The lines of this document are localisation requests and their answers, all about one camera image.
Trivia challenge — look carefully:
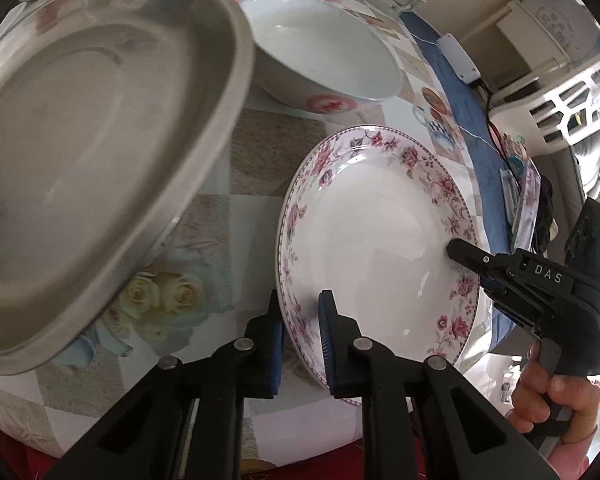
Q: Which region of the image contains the floral rimmed white plate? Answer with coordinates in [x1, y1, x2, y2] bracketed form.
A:
[276, 125, 479, 382]

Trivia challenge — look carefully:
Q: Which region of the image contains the plain white ceramic bowl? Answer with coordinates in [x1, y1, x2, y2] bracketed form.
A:
[240, 0, 403, 115]

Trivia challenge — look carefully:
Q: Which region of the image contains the large stainless steel plate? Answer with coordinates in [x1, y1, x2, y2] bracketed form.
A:
[0, 0, 254, 375]

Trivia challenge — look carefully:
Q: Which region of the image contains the person's right hand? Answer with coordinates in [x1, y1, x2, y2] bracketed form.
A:
[505, 342, 600, 444]

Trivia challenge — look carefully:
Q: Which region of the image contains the smartphone in clear case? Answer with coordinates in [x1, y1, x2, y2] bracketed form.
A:
[500, 159, 541, 252]

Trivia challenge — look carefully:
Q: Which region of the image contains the white plastic basket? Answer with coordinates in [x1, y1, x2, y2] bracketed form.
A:
[490, 55, 600, 156]

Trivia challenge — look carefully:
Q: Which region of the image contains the checkered patterned tablecloth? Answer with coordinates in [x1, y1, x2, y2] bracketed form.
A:
[0, 13, 509, 467]

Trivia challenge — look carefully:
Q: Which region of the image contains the white shelf unit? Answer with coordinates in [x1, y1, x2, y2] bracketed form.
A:
[460, 0, 600, 101]

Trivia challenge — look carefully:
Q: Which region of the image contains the black cable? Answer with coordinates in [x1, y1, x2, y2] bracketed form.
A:
[471, 79, 522, 176]

